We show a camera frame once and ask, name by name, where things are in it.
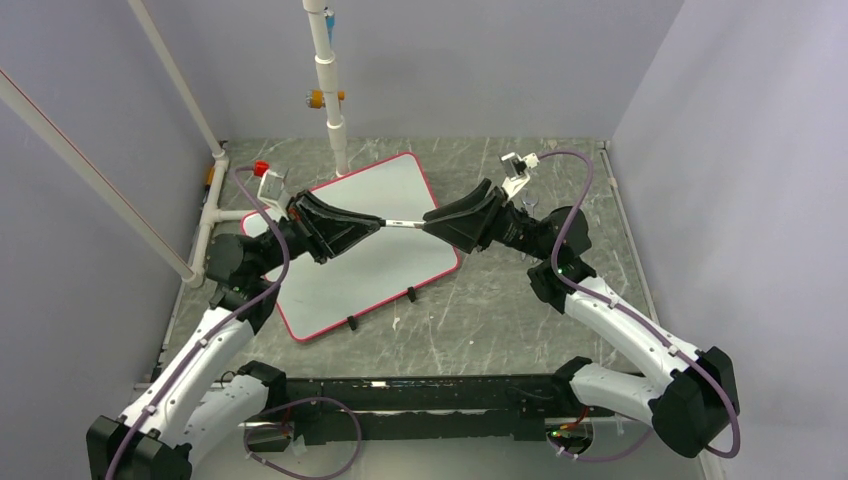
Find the black whiteboard marker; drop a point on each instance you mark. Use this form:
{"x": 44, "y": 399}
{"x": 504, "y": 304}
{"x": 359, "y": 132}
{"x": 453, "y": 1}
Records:
{"x": 408, "y": 224}

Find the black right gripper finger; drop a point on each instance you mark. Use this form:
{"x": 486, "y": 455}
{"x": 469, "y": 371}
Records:
{"x": 478, "y": 208}
{"x": 467, "y": 235}

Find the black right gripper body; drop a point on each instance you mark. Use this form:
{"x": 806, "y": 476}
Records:
{"x": 509, "y": 227}

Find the white red wall trim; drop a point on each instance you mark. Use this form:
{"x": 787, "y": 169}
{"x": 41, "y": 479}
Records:
{"x": 34, "y": 117}

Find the red framed whiteboard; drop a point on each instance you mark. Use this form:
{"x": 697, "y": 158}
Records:
{"x": 315, "y": 299}

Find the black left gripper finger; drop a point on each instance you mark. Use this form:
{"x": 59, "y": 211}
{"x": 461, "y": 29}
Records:
{"x": 316, "y": 210}
{"x": 335, "y": 238}

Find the white vertical pvc pipe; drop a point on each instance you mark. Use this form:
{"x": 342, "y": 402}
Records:
{"x": 328, "y": 81}

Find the orange pipe clamp knob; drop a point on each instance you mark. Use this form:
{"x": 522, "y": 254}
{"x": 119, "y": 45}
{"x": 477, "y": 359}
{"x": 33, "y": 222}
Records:
{"x": 315, "y": 99}

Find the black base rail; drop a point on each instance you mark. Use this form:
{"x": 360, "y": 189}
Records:
{"x": 522, "y": 407}

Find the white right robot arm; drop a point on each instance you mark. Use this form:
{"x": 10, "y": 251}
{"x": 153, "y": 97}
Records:
{"x": 687, "y": 396}

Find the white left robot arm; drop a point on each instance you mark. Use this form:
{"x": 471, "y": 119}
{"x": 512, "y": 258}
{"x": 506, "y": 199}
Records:
{"x": 170, "y": 427}

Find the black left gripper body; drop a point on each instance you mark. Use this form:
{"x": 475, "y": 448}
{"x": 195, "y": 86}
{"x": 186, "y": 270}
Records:
{"x": 299, "y": 232}

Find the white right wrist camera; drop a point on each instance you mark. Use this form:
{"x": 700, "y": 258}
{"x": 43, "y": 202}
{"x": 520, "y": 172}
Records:
{"x": 517, "y": 172}

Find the white slanted corner pipe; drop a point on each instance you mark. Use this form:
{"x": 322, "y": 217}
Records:
{"x": 211, "y": 213}

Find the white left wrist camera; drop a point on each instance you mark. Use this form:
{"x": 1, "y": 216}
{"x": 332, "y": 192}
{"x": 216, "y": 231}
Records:
{"x": 272, "y": 190}

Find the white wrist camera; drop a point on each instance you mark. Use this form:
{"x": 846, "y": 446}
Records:
{"x": 272, "y": 190}
{"x": 517, "y": 172}

